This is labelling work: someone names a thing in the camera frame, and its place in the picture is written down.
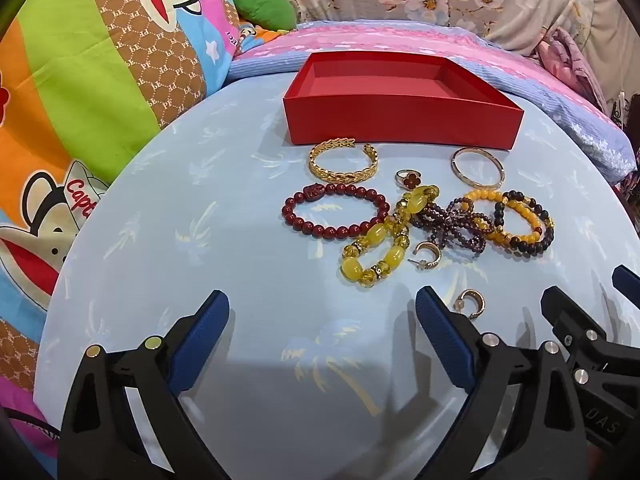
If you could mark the rose gold bangle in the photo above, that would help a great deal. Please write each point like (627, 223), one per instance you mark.
(465, 179)

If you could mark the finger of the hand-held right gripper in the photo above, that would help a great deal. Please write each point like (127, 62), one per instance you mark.
(565, 310)
(627, 282)

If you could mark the purple cloth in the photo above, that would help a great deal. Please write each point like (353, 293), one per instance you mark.
(570, 65)

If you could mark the pink floral pillow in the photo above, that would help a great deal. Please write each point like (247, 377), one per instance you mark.
(380, 37)

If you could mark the cartoon monkey blanket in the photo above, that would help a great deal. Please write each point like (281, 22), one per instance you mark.
(100, 85)

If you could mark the red cardboard box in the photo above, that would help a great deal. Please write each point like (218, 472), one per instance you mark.
(400, 120)

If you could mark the green pillow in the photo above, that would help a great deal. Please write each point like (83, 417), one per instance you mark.
(262, 5)

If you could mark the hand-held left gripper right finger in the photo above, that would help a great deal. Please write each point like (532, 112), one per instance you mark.
(445, 340)

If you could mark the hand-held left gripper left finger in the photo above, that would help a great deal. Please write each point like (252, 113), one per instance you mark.
(200, 340)

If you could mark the gold hoop earring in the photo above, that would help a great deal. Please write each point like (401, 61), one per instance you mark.
(432, 252)
(477, 305)

